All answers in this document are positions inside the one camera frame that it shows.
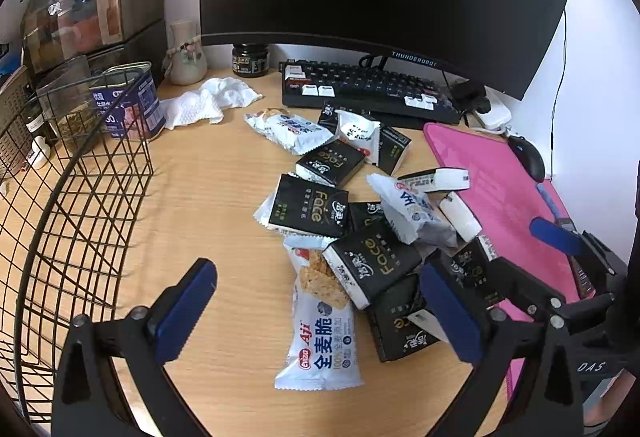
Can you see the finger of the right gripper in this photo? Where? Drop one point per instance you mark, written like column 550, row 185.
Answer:
column 524, row 291
column 565, row 241

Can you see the white sachet packet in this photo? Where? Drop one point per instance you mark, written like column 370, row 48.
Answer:
column 361, row 132

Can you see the white power strip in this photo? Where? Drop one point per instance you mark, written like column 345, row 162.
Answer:
column 493, row 116

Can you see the black computer mouse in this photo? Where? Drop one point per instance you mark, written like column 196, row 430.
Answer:
column 528, row 156

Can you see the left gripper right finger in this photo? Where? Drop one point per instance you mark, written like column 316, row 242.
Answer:
column 547, row 402

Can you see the dark acrylic storage cabinet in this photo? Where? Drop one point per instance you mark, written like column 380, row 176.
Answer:
column 106, row 32

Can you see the blue pen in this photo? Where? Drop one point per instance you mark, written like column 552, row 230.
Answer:
column 549, row 202

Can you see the clear glass jar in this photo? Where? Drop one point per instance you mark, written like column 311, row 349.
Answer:
column 68, row 105

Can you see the small black jar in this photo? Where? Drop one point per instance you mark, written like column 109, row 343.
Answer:
column 250, row 60

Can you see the black wire basket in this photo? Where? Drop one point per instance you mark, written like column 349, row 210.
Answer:
column 66, row 225

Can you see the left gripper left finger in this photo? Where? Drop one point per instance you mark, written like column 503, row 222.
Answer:
column 88, row 396

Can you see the white blue snack packet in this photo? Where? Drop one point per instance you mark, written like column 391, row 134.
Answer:
column 410, row 214
column 292, row 132

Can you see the Aji cracker snack packet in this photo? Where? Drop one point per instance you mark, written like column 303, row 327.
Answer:
column 323, row 352

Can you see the black white tissue pack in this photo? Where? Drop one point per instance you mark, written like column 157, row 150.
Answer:
column 442, row 179

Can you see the black power adapter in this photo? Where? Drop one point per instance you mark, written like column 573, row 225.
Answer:
column 470, row 96

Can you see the person right hand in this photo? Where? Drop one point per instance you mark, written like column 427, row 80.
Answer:
column 605, row 401

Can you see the black mechanical keyboard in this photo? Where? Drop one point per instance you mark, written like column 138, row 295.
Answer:
column 393, row 98

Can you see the pink mouse pad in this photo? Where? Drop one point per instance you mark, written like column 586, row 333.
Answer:
column 505, row 200

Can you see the black Face tissue pack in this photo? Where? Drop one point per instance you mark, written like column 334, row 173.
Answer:
column 394, row 334
column 308, row 208
column 332, row 164
column 369, row 261

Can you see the blue tin can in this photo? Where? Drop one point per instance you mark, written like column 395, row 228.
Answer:
column 125, row 95

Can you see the white crumpled cloth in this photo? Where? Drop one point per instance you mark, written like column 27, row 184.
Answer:
column 208, row 102

